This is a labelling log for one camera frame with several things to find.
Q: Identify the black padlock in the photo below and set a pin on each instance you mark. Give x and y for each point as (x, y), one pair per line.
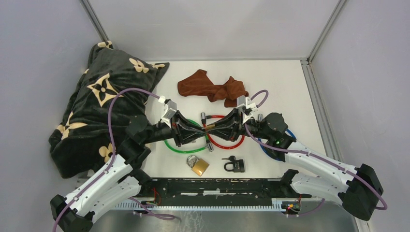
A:
(235, 166)

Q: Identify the brown cloth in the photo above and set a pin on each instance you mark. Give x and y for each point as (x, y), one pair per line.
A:
(198, 84)

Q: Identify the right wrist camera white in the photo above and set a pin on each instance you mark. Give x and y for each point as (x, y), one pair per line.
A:
(247, 108)

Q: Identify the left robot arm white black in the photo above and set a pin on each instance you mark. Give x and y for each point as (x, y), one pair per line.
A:
(122, 176)

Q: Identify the blue cable lock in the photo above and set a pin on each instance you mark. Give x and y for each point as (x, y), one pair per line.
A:
(282, 143)

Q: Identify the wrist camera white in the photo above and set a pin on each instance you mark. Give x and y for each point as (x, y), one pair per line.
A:
(247, 108)
(169, 109)

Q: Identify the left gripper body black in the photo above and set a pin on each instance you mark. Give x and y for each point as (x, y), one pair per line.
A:
(177, 129)

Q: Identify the red cable lock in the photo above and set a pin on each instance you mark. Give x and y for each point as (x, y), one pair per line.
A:
(210, 141)

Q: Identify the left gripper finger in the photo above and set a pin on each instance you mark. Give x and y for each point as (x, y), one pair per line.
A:
(190, 121)
(188, 135)

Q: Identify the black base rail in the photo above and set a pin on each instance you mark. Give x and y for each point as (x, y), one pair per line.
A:
(216, 191)

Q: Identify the black padlock key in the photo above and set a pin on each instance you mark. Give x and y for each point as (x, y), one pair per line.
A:
(231, 158)

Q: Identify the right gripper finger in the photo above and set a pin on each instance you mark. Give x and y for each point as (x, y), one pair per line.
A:
(227, 134)
(223, 122)

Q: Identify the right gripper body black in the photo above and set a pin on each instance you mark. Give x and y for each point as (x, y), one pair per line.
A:
(240, 127)

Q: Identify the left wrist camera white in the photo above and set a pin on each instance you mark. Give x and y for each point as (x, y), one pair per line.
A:
(169, 109)

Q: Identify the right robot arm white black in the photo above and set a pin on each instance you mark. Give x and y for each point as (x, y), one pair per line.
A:
(357, 189)

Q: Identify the black floral blanket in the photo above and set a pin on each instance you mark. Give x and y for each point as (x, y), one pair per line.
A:
(114, 87)

